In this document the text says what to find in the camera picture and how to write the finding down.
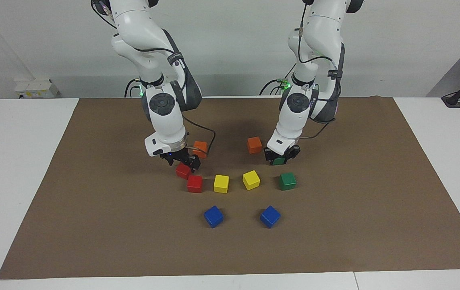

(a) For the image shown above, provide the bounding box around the red wooden cube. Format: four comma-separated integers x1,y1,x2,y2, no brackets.
186,175,203,194
175,163,193,180

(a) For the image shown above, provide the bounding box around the orange wooden cube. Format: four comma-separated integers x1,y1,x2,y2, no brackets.
247,136,263,154
193,141,209,159

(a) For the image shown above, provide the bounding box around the yellow wooden cube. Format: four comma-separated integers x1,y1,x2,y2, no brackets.
213,174,230,194
242,170,261,191

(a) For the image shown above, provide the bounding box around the blue wooden cube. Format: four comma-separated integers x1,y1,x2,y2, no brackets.
259,205,282,229
203,205,225,229

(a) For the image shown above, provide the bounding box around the brown table mat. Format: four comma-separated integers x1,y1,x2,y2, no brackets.
0,96,460,280

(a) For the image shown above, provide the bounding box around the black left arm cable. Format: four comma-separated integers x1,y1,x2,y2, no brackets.
296,0,345,140

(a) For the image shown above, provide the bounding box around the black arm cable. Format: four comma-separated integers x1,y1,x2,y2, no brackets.
91,0,217,157
296,0,345,140

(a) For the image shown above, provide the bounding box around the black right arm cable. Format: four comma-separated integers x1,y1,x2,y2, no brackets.
91,0,217,157

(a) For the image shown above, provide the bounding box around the black left base cable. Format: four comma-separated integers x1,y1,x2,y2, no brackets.
259,62,297,96

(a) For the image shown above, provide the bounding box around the black base cable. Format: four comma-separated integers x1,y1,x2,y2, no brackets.
124,78,140,97
259,62,297,96

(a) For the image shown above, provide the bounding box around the black right base cable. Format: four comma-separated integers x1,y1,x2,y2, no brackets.
124,78,140,97

